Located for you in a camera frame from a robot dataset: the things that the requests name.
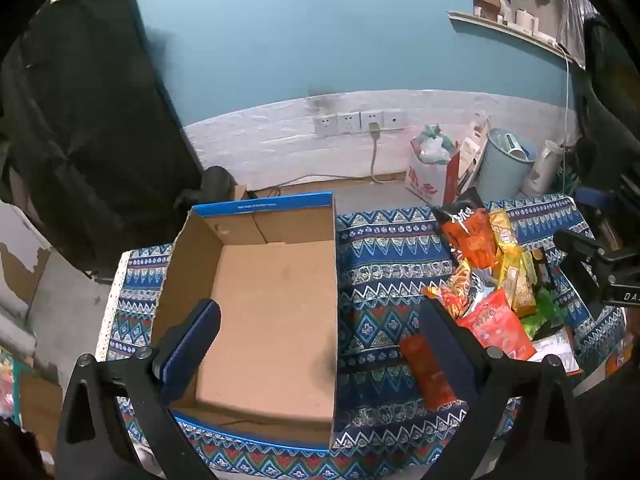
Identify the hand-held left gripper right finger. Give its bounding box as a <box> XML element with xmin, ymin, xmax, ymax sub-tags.
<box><xmin>419</xmin><ymin>302</ymin><xmax>588</xmax><ymax>480</ymax></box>

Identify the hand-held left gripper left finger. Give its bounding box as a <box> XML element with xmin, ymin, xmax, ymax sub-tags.
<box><xmin>56</xmin><ymin>299</ymin><xmax>221</xmax><ymax>480</ymax></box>

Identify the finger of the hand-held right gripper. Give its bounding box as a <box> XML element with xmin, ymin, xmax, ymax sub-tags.
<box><xmin>553</xmin><ymin>229</ymin><xmax>626</xmax><ymax>306</ymax></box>

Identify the green chips bag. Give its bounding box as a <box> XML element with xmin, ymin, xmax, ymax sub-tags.
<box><xmin>522</xmin><ymin>285</ymin><xmax>568</xmax><ymax>338</ymax></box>

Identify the long yellow biscuit packet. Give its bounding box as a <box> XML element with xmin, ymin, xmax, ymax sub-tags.
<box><xmin>492</xmin><ymin>245</ymin><xmax>526</xmax><ymax>311</ymax></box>

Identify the cardboard box with blue outside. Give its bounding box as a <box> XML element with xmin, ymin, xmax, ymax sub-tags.
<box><xmin>150</xmin><ymin>191</ymin><xmax>337</xmax><ymax>453</ymax></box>

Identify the small orange-red packet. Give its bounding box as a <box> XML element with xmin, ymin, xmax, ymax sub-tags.
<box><xmin>399</xmin><ymin>335</ymin><xmax>458</xmax><ymax>411</ymax></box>

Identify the black snack packet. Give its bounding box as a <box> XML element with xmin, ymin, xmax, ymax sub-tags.
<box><xmin>529</xmin><ymin>246</ymin><xmax>553</xmax><ymax>293</ymax></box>

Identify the orange snack stick bag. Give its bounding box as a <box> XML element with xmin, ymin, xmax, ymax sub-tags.
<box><xmin>425</xmin><ymin>259</ymin><xmax>473</xmax><ymax>321</ymax></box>

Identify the red snack bag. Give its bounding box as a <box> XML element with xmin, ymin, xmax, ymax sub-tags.
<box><xmin>457</xmin><ymin>288</ymin><xmax>536</xmax><ymax>361</ymax></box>

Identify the blue white snack packet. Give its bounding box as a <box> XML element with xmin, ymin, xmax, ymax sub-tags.
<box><xmin>471</xmin><ymin>269</ymin><xmax>497</xmax><ymax>307</ymax></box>

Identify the white kettle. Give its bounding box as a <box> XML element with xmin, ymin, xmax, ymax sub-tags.
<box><xmin>521</xmin><ymin>140</ymin><xmax>564</xmax><ymax>196</ymax></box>

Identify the blue patterned tablecloth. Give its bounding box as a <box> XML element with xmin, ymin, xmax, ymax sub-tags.
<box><xmin>95</xmin><ymin>192</ymin><xmax>628</xmax><ymax>480</ymax></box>

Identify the large orange snack bag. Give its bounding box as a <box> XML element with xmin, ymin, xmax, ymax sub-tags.
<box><xmin>432</xmin><ymin>200</ymin><xmax>501</xmax><ymax>271</ymax></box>

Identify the light blue bucket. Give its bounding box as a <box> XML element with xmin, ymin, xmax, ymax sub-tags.
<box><xmin>475</xmin><ymin>128</ymin><xmax>534</xmax><ymax>199</ymax></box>

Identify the white red carton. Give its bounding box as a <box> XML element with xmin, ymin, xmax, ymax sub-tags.
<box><xmin>457</xmin><ymin>112</ymin><xmax>491</xmax><ymax>192</ymax></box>

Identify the dark grey object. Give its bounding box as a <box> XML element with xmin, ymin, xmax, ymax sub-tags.
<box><xmin>174</xmin><ymin>165</ymin><xmax>237</xmax><ymax>209</ymax></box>

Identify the black office chair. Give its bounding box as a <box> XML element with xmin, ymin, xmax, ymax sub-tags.
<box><xmin>575</xmin><ymin>12</ymin><xmax>640</xmax><ymax>188</ymax></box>

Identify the red white shopping bag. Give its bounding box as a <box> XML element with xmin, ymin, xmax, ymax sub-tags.
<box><xmin>406</xmin><ymin>141</ymin><xmax>461</xmax><ymax>207</ymax></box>

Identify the brown cardboard piece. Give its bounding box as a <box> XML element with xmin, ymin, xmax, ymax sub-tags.
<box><xmin>17</xmin><ymin>370</ymin><xmax>66</xmax><ymax>461</ymax></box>

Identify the thin white cable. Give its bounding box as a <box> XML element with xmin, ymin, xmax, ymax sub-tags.
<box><xmin>561</xmin><ymin>45</ymin><xmax>574</xmax><ymax>142</ymax></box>

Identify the plug with beige cable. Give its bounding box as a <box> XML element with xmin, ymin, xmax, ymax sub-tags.
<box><xmin>247</xmin><ymin>121</ymin><xmax>386</xmax><ymax>198</ymax></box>

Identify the white wall shelf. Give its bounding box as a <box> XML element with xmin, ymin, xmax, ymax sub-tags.
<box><xmin>448</xmin><ymin>10</ymin><xmax>586</xmax><ymax>69</ymax></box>

